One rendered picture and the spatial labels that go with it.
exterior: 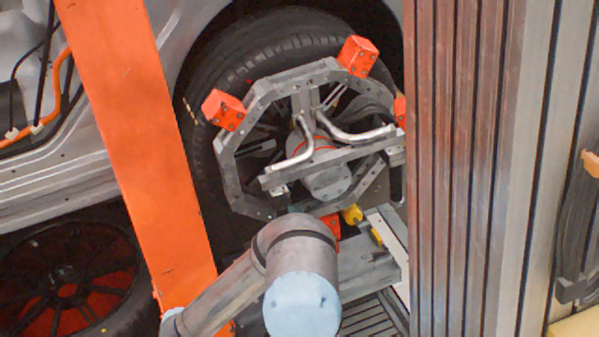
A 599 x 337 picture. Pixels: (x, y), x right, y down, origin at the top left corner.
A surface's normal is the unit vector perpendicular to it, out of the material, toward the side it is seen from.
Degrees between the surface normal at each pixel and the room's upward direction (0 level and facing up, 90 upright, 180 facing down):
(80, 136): 90
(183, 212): 90
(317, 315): 83
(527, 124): 90
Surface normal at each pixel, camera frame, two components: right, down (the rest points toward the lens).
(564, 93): 0.37, 0.59
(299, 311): -0.03, 0.58
